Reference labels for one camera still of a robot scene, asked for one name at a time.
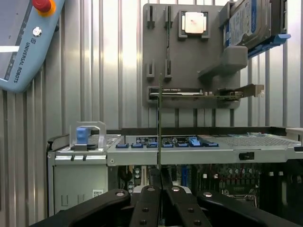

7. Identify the green motherboard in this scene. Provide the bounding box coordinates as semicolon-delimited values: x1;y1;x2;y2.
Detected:
118;163;303;213

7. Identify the grey power supply unit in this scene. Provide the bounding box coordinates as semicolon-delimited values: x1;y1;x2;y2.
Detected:
53;163;109;213

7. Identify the blue case release latch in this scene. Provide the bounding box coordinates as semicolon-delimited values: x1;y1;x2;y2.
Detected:
75;127;88;145

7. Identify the black graphics card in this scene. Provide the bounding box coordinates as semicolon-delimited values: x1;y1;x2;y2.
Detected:
148;84;265;103

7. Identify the grey parts rack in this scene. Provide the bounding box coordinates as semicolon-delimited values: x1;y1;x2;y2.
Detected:
143;2;249;110

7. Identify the silver spare CPU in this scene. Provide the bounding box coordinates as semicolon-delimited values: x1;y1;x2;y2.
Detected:
184;11;205;34

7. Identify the blue grey teach pendant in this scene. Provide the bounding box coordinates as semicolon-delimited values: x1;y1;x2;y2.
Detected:
0;0;66;93

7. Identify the silver hard disk blue label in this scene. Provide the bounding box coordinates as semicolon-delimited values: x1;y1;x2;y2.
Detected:
223;0;273;49

